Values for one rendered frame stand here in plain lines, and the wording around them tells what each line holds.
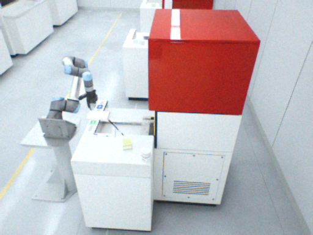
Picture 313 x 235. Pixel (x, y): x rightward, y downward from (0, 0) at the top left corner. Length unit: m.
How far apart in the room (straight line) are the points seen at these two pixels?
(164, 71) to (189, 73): 0.18
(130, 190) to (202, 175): 0.74
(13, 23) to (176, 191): 5.07
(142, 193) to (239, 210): 1.21
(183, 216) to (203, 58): 1.69
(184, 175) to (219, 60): 1.20
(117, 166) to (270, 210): 1.80
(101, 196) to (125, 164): 0.46
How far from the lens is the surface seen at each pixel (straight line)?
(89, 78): 2.19
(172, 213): 2.91
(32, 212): 3.17
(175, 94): 2.00
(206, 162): 2.47
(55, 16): 8.58
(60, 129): 2.52
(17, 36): 6.64
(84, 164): 2.12
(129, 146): 2.09
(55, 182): 3.30
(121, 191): 2.27
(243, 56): 1.93
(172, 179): 2.63
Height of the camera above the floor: 2.41
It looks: 36 degrees down
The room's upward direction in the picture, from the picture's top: straight up
